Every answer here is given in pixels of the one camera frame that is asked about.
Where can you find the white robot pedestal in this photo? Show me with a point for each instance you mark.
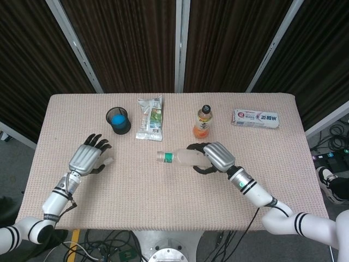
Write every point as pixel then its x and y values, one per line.
pixel 141 243

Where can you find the beige woven tablecloth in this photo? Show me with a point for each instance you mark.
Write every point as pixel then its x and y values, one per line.
pixel 163 196

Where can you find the blue ball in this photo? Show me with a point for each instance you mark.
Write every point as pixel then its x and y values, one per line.
pixel 118 120

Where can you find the green circuit board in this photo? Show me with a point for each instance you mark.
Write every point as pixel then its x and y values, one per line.
pixel 126 256

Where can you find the black trouser leg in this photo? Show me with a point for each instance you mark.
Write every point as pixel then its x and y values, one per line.
pixel 342 188

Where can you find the black mesh pen cup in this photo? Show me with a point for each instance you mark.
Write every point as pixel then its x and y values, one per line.
pixel 124 130

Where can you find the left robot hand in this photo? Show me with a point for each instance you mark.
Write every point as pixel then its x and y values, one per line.
pixel 83 158

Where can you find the orange juice bottle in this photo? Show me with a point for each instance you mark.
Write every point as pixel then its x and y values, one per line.
pixel 203 125

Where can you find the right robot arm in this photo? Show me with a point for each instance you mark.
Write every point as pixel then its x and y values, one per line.
pixel 256 191

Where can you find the dark brown partition panel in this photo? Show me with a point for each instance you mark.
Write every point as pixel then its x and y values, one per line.
pixel 321 54
pixel 32 68
pixel 131 46
pixel 223 46

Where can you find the white partition post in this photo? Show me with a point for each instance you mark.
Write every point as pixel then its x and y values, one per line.
pixel 182 46
pixel 79 52
pixel 272 45

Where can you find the white green snack packet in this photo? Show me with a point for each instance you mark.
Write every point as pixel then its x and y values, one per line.
pixel 150 120

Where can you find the clear plastic water bottle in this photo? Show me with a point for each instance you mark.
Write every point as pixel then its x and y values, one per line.
pixel 182 158

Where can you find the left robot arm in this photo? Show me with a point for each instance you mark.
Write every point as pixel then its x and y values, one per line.
pixel 54 202

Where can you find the white partition base rail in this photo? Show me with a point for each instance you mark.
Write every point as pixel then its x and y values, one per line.
pixel 16 135
pixel 327 120

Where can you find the round metal base plate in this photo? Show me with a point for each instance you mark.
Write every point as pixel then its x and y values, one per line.
pixel 169 253

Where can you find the black white sneaker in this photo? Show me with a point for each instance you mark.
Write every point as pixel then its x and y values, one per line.
pixel 325 177

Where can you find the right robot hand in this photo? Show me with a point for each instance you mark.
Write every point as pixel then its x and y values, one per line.
pixel 219 155

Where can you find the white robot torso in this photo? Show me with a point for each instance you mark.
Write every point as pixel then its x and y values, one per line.
pixel 342 237

